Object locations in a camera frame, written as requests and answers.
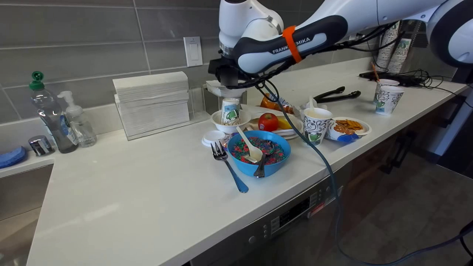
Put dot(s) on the white rack box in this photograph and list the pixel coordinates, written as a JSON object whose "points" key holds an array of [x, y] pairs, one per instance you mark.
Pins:
{"points": [[153, 108]]}

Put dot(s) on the stack of paper cups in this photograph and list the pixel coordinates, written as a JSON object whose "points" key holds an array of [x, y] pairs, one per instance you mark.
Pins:
{"points": [[400, 57], [386, 57]]}

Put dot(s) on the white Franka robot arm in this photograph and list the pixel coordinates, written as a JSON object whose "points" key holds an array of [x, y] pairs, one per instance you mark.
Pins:
{"points": [[256, 24]]}

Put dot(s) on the metal tissue dispenser box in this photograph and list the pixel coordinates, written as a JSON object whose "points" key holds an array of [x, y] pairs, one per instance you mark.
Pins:
{"points": [[213, 104]]}

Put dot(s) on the white plate with fruit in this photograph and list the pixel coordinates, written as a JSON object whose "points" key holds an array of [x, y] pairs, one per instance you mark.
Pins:
{"points": [[290, 133]]}

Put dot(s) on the small metal object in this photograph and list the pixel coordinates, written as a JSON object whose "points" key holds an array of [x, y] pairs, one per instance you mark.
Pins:
{"points": [[40, 147]]}

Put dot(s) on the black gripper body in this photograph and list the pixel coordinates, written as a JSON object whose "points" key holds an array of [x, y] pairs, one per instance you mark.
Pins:
{"points": [[221, 70]]}

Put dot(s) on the crumpled white napkin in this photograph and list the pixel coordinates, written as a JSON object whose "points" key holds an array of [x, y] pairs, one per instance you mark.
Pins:
{"points": [[311, 104]]}

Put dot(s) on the blue bowl with cereal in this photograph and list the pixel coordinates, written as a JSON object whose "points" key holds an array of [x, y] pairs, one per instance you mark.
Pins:
{"points": [[246, 167]]}

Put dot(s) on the built-in dishwasher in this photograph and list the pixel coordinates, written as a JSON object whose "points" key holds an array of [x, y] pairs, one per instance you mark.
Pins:
{"points": [[296, 222]]}

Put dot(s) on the white plastic spoon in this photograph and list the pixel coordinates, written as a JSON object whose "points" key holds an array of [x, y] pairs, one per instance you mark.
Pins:
{"points": [[253, 154]]}

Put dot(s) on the clear soap pump bottle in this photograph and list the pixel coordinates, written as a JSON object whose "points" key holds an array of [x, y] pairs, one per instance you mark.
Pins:
{"points": [[83, 131]]}

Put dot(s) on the orange snack packet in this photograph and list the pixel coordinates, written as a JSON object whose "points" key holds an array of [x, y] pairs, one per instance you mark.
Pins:
{"points": [[269, 104]]}

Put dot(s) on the yellow banana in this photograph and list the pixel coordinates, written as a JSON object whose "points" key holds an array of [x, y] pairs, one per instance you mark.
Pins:
{"points": [[284, 125]]}

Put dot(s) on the blue snack bag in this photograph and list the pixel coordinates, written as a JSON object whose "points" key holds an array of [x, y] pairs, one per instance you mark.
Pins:
{"points": [[348, 139]]}

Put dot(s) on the white wall switch plate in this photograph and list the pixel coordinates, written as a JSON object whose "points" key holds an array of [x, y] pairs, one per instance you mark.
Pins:
{"points": [[193, 52]]}

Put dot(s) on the clear bottle green cap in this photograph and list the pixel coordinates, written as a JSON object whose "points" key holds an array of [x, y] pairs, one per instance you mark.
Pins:
{"points": [[54, 123]]}

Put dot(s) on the kitchen sink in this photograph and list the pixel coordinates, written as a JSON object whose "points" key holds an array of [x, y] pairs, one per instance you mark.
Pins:
{"points": [[20, 207]]}

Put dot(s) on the small printed paper cup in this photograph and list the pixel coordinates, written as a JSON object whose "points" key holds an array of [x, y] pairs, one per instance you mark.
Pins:
{"points": [[230, 111]]}

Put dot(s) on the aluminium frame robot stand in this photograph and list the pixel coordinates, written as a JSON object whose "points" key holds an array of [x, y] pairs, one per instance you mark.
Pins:
{"points": [[453, 128]]}

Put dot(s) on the black elongated device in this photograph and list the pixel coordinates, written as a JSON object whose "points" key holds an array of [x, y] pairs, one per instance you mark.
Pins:
{"points": [[394, 77]]}

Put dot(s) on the black kitchen tongs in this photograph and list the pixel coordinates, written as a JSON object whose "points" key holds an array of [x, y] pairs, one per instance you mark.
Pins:
{"points": [[340, 97]]}

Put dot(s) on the small white bowl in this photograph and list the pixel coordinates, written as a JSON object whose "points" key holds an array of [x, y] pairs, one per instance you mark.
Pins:
{"points": [[219, 125]]}

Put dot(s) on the blue sponge dish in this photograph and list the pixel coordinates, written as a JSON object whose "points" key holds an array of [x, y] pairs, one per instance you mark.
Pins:
{"points": [[11, 157]]}

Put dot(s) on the white plate with orange food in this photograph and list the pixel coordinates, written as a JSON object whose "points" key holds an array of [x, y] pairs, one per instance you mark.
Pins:
{"points": [[348, 126]]}

